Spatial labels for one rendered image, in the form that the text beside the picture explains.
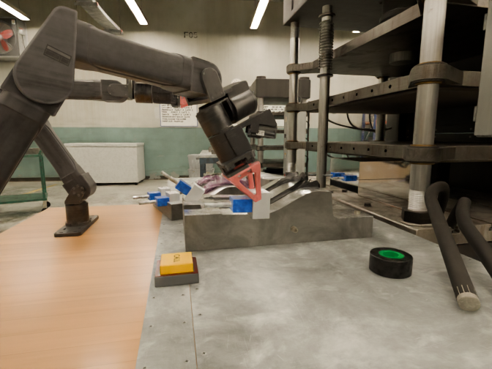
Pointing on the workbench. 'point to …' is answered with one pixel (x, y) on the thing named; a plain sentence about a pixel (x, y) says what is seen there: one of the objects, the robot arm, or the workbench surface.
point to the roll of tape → (391, 263)
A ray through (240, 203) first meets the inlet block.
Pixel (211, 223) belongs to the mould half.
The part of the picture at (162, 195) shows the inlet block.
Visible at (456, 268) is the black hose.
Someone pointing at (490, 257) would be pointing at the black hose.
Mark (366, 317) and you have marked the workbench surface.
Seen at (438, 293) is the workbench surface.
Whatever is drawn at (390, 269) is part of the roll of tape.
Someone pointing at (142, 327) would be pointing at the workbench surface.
